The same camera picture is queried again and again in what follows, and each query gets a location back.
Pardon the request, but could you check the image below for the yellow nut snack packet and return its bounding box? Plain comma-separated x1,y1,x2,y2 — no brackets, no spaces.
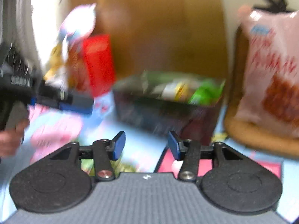
161,81,190,102

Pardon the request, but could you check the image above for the light green snack packet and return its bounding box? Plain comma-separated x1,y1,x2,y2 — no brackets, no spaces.
140,71,201,91

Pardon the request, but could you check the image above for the person's left hand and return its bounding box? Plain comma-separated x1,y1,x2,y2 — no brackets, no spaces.
0,119,29,158

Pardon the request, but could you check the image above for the yellow duck plush toy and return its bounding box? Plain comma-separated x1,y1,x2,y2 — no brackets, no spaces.
44,43,65,81

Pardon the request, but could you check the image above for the Peppa Pig blue bedsheet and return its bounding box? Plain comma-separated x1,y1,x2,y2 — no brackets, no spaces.
1,93,298,222

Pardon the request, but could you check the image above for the black sheep-print storage box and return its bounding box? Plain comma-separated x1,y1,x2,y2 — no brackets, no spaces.
112,74,225,145

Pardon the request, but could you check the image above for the grey curtain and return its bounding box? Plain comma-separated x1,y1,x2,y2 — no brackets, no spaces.
1,0,40,77

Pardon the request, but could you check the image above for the red gift box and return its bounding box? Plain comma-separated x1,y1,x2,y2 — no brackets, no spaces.
67,34,117,98

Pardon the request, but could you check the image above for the pink blue plush toy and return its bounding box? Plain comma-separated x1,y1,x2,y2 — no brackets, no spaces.
57,3,96,45

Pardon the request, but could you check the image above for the pink twisted-snack bag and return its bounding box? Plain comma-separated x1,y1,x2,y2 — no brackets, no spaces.
236,5,298,138

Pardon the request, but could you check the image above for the wooden headboard panel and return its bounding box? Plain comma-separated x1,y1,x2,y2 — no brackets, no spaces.
67,0,228,79

